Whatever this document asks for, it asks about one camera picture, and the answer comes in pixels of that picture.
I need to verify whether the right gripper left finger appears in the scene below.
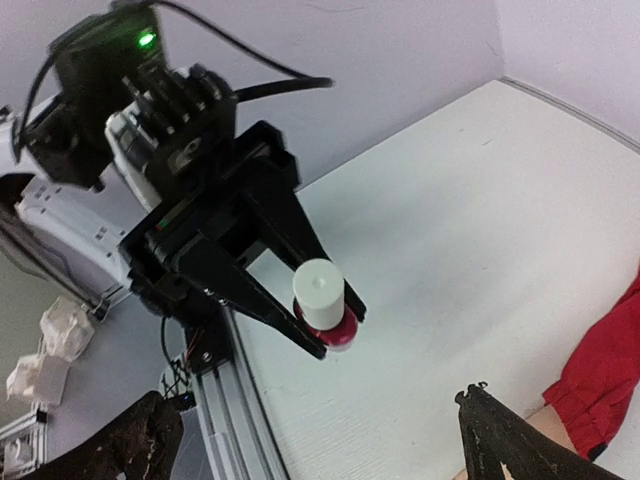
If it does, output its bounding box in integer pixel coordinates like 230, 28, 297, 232
29, 391, 184, 480

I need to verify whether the crumpled white paper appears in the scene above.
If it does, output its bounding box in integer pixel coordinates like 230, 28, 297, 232
39, 296, 95, 362

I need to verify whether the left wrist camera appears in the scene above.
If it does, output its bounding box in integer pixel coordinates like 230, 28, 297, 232
105, 64, 238, 212

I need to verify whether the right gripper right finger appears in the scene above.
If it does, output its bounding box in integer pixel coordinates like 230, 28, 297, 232
455, 382, 617, 480

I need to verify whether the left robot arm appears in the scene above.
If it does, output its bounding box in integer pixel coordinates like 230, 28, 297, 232
4, 1, 367, 359

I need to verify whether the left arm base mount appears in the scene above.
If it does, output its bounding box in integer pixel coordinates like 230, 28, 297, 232
159, 304, 236, 406

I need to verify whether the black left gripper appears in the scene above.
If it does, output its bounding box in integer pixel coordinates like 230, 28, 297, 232
22, 4, 300, 320

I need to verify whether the red nail polish bottle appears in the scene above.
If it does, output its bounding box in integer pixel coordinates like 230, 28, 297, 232
293, 301, 359, 351

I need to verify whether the red jacket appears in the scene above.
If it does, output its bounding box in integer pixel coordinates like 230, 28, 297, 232
543, 279, 639, 461

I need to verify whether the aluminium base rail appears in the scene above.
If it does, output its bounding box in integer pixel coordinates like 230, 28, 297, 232
159, 299, 291, 480

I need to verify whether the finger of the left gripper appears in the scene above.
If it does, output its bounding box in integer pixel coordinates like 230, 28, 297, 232
189, 239, 327, 360
239, 189, 369, 324

